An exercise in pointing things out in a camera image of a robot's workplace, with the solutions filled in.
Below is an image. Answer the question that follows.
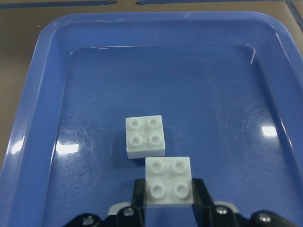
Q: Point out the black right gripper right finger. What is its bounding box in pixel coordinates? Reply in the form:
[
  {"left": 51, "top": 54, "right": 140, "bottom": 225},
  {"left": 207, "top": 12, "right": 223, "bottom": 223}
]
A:
[{"left": 192, "top": 178, "right": 214, "bottom": 227}]

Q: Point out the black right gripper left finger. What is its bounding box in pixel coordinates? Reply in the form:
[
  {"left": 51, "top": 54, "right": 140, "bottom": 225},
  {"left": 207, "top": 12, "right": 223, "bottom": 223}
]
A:
[{"left": 131, "top": 179, "right": 146, "bottom": 227}]

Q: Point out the blue plastic tray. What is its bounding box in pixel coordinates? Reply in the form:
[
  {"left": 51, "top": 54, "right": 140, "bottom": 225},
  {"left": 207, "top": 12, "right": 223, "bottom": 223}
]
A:
[{"left": 0, "top": 12, "right": 303, "bottom": 227}]

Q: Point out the white block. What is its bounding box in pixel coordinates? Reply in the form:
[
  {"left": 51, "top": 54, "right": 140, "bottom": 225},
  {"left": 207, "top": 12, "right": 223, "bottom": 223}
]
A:
[
  {"left": 145, "top": 157, "right": 194, "bottom": 206},
  {"left": 125, "top": 115, "right": 166, "bottom": 159}
]

